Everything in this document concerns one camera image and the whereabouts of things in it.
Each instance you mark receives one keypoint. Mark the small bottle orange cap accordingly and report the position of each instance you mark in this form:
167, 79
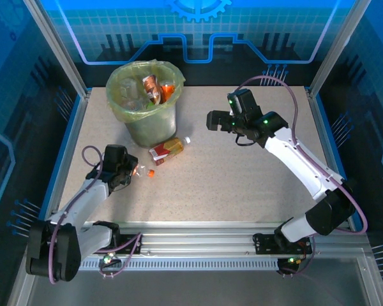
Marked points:
143, 171

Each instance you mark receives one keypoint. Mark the brown swirl label bottle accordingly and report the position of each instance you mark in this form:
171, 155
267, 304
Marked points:
151, 89

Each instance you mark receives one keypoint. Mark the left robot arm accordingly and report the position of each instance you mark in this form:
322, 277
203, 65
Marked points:
89, 197

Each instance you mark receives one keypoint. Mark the mesh waste bin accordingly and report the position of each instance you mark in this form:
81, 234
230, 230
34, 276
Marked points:
153, 127

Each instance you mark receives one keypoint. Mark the yellow-green bin bag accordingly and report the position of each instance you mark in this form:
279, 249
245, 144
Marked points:
115, 105

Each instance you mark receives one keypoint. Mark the gold and red bottle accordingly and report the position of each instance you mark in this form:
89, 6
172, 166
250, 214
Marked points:
167, 150

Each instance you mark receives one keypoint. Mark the small board green LED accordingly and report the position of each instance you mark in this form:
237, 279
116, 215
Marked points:
108, 259
290, 261

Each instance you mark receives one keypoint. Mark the aluminium side rail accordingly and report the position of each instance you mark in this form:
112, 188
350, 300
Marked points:
73, 134
322, 127

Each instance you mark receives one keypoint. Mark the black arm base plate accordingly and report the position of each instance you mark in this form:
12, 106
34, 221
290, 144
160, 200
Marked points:
127, 240
263, 242

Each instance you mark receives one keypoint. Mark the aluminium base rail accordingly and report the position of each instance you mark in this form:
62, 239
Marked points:
194, 239

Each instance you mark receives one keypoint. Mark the aluminium frame post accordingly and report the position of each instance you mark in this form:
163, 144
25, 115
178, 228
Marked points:
51, 32
341, 38

